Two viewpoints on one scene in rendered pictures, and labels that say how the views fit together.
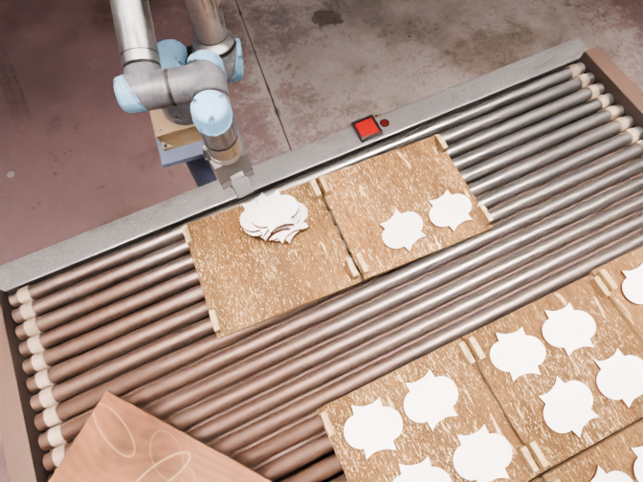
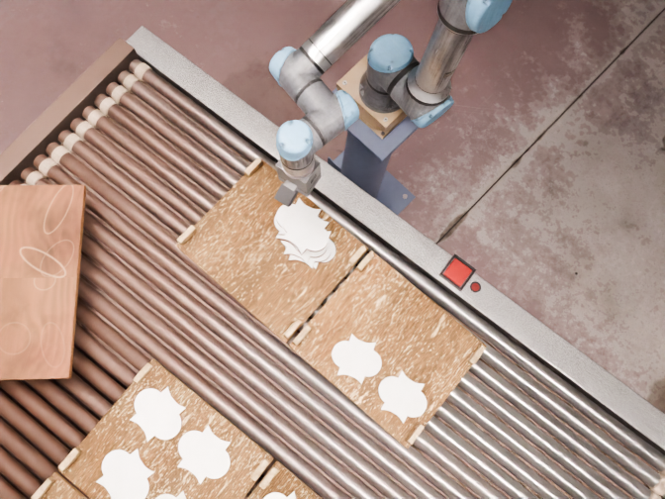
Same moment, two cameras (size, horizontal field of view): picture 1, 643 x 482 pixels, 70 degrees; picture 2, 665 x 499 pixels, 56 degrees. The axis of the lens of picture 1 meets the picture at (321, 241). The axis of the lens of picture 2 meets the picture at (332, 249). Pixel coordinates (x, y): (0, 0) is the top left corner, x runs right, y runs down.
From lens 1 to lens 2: 0.65 m
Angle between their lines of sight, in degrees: 18
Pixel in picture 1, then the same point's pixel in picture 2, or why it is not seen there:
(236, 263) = (248, 224)
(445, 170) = (447, 373)
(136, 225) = (244, 118)
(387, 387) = (197, 411)
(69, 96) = not seen: outside the picture
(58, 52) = not seen: outside the picture
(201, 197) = not seen: hidden behind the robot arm
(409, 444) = (157, 450)
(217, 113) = (289, 147)
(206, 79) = (322, 118)
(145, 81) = (294, 72)
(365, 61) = (644, 225)
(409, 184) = (412, 343)
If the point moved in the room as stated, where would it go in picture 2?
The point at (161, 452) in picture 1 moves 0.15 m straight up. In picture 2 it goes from (56, 252) to (33, 237)
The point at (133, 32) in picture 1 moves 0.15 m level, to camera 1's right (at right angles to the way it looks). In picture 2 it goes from (328, 37) to (362, 95)
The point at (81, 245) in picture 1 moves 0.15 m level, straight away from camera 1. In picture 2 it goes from (204, 86) to (215, 43)
